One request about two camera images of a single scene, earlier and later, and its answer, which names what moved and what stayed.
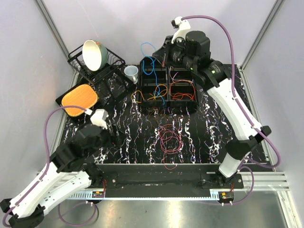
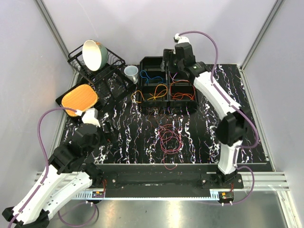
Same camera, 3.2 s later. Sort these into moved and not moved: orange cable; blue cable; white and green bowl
Moved: blue cable
Not moved: white and green bowl; orange cable
